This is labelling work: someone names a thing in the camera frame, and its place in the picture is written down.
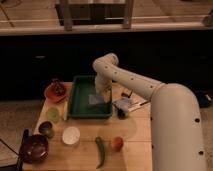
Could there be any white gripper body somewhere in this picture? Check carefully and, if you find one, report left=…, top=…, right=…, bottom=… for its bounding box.
left=95, top=75, right=112, bottom=102

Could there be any blue grey sponge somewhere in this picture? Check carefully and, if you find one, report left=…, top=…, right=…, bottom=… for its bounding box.
left=89, top=94, right=104, bottom=105

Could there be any green plastic tray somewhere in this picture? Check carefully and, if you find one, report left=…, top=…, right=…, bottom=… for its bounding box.
left=68, top=75, right=112, bottom=119

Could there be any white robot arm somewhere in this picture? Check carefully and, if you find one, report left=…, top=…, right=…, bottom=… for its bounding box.
left=93, top=53, right=207, bottom=171

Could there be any pale yellow stick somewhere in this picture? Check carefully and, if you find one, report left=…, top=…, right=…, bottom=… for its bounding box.
left=63, top=101, right=68, bottom=121

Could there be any dark brown toy on plate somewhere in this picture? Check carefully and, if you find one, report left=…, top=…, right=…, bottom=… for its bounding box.
left=52, top=79, right=66, bottom=96

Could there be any orange plate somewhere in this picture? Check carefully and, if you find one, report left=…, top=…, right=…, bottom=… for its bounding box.
left=44, top=83, right=68, bottom=103

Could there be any light green small plate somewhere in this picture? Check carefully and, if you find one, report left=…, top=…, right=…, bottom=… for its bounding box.
left=46, top=107, right=60, bottom=123

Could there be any green chili pepper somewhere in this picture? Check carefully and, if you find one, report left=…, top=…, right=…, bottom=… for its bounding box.
left=95, top=137, right=105, bottom=169

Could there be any white bowl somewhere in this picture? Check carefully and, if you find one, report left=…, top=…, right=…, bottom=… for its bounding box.
left=62, top=126, right=80, bottom=145

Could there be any orange fruit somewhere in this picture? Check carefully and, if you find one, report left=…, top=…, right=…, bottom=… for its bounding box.
left=111, top=137, right=124, bottom=152

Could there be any small metal cup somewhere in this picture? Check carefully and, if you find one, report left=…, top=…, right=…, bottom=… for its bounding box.
left=38, top=121, right=54, bottom=138

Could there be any dark red bowl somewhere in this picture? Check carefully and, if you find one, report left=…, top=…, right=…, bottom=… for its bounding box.
left=22, top=134, right=49, bottom=164

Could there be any dark object on floor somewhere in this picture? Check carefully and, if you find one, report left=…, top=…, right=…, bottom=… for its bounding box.
left=197, top=92, right=212, bottom=108

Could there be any wooden shelf frame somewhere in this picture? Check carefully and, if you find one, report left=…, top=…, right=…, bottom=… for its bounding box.
left=54, top=0, right=134, bottom=31

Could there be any black spoon handle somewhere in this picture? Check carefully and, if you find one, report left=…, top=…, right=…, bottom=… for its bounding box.
left=15, top=129, right=29, bottom=171

